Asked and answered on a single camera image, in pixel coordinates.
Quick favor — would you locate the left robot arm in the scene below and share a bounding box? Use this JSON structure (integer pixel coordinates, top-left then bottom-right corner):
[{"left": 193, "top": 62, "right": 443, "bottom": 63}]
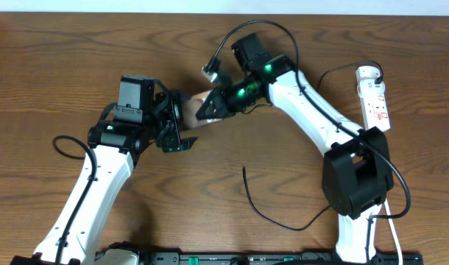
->
[{"left": 12, "top": 75, "right": 183, "bottom": 264}]

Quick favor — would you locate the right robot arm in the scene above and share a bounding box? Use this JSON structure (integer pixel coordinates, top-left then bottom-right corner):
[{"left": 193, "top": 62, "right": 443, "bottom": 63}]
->
[{"left": 194, "top": 34, "right": 394, "bottom": 264}]

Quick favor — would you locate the white power strip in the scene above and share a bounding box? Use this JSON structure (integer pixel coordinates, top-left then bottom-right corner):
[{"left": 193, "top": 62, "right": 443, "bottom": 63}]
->
[{"left": 356, "top": 66, "right": 391, "bottom": 132}]

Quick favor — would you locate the black mounting rail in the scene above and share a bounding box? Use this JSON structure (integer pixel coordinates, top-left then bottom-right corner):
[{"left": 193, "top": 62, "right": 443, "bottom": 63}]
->
[{"left": 95, "top": 241, "right": 424, "bottom": 265}]

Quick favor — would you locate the black charger cable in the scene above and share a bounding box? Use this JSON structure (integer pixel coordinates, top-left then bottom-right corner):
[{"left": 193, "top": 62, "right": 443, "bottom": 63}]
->
[{"left": 241, "top": 60, "right": 384, "bottom": 233}]

